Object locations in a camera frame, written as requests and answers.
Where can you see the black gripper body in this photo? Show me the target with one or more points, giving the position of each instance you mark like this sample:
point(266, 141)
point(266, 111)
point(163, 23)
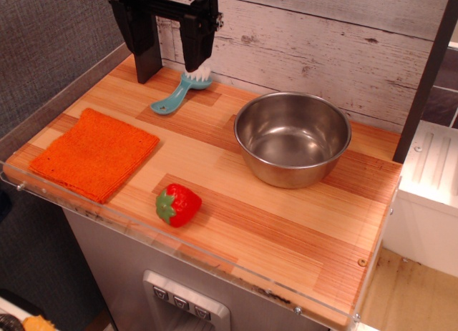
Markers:
point(205, 11)

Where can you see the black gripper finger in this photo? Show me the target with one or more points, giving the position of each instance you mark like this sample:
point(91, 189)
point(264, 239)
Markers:
point(197, 37)
point(136, 27)

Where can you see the stainless steel bowl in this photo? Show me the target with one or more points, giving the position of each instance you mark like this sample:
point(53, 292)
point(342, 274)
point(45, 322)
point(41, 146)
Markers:
point(291, 139)

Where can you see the orange folded cloth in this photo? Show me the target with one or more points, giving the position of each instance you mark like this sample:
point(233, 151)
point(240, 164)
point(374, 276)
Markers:
point(96, 156)

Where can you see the teal dish brush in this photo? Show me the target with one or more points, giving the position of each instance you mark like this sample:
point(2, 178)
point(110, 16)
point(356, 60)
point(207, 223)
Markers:
point(196, 80)

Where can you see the red toy strawberry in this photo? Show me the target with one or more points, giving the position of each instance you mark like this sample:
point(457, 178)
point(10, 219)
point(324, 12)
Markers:
point(176, 205)

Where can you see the grey toy fridge cabinet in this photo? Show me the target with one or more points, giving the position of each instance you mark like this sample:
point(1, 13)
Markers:
point(211, 275)

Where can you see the silver dispenser button panel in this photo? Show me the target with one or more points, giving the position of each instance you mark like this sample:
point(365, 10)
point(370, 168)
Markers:
point(176, 307)

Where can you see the clear acrylic edge guard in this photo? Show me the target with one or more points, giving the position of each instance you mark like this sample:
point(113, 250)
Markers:
point(309, 250)

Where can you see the yellow toy item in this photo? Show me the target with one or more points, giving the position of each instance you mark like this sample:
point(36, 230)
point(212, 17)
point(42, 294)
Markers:
point(37, 323)

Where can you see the dark left shelf post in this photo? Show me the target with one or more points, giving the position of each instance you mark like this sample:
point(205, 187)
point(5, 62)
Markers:
point(149, 62)

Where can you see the dark shelf post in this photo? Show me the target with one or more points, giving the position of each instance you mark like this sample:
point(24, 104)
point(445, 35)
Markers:
point(434, 62)
point(149, 62)

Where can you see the dark right shelf post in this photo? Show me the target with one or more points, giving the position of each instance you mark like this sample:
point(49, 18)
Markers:
point(434, 62)

